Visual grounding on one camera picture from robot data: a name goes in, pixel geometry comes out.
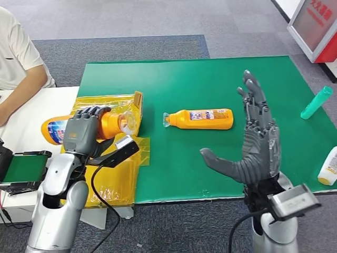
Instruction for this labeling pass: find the person's hand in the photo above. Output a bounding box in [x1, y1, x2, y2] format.
[0, 104, 12, 127]

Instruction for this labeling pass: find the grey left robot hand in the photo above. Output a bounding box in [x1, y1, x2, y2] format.
[63, 105, 115, 159]

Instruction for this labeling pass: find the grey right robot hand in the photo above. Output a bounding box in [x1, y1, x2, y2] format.
[200, 70, 282, 186]

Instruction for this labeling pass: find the orange bottle with blue label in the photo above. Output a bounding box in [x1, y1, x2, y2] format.
[41, 111, 137, 145]

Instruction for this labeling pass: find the orange bottle with small label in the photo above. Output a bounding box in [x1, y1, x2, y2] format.
[162, 108, 234, 131]

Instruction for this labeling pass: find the teal green bottle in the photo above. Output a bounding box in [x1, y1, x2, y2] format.
[301, 86, 334, 121]

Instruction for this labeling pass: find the white bottle with yellow cap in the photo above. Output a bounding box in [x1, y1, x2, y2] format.
[317, 147, 337, 186]

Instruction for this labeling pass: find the white side table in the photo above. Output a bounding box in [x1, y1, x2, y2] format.
[0, 86, 135, 231]

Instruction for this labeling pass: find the black conveyor with green belt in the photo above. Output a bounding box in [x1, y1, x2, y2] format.
[0, 138, 53, 196]

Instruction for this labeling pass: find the person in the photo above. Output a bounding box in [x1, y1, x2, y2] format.
[0, 5, 57, 127]

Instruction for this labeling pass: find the yellow plastic sheet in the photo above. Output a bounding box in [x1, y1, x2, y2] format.
[60, 91, 151, 208]

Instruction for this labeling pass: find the green table mat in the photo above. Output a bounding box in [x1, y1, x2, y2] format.
[78, 55, 337, 205]

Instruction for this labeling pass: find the red and white display stand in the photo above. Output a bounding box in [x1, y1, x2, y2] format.
[287, 0, 337, 64]

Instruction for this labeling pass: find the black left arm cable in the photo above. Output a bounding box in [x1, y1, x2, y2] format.
[90, 165, 121, 253]

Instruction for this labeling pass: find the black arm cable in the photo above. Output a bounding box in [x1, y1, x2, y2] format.
[228, 209, 268, 253]
[90, 165, 121, 253]

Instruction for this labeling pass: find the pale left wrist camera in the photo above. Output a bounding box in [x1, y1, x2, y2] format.
[87, 135, 140, 169]

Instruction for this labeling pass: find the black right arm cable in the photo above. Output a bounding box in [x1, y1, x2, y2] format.
[228, 209, 268, 253]

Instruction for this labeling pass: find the black floor cable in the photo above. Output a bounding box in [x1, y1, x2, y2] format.
[0, 200, 33, 230]

